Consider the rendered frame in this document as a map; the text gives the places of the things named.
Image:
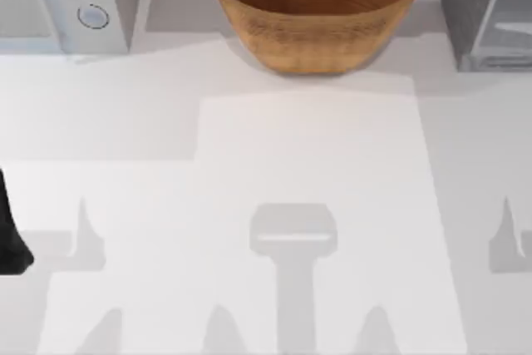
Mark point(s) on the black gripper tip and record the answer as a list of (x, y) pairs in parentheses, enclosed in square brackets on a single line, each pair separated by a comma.
[(10, 243)]

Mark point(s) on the microwave knob with grey centre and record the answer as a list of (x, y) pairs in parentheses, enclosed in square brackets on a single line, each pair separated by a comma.
[(93, 16)]

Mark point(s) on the brown woven basket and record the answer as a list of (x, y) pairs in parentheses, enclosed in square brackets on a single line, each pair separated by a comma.
[(316, 22)]

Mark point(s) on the pale microwave oven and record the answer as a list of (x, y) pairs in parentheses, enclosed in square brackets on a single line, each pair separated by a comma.
[(62, 10)]

